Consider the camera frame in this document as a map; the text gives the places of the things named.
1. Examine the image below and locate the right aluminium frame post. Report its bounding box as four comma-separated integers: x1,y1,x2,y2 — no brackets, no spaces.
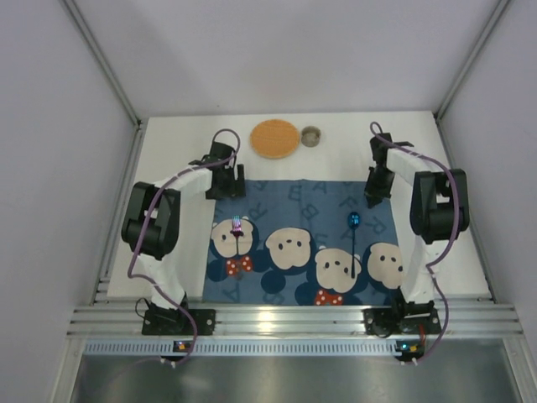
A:
433,0,513,124

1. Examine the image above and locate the blue cartoon placemat cloth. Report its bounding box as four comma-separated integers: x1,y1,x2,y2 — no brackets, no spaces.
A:
202,180,406,306

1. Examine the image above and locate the iridescent purple fork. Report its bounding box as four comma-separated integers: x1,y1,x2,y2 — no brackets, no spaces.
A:
231,215,244,280

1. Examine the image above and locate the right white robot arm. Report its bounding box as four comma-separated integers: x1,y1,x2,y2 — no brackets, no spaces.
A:
364,133,470,304

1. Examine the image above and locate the slotted grey cable duct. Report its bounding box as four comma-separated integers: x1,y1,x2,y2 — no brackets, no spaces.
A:
84,338,421,357

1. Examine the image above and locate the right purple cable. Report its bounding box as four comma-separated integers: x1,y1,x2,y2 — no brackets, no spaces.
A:
368,121,469,364

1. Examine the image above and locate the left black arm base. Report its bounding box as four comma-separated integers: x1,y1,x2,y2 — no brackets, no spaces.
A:
134,298,216,336

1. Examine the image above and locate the small brown woven cup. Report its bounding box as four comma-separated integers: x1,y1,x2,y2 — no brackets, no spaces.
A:
301,126,321,148

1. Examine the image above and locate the aluminium frame post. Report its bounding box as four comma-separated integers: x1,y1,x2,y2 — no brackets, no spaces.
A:
433,0,513,124
59,0,141,127

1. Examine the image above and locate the purple cable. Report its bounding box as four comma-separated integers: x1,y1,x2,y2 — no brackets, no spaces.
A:
368,121,469,364
127,128,242,366

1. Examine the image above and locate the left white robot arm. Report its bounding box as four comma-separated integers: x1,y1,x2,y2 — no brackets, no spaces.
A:
121,140,245,311

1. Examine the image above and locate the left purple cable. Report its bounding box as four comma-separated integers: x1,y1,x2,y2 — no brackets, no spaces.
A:
127,128,242,366

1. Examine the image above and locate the orange woven round plate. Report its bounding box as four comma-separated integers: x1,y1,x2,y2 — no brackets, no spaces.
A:
249,119,300,160

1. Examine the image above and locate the left aluminium frame post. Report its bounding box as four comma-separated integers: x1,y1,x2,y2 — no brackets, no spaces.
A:
59,0,141,127

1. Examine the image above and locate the shiny blue spoon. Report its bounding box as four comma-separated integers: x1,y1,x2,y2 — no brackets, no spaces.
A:
347,212,361,280

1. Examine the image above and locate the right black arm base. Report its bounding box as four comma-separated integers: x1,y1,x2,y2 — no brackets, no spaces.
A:
362,290,441,338

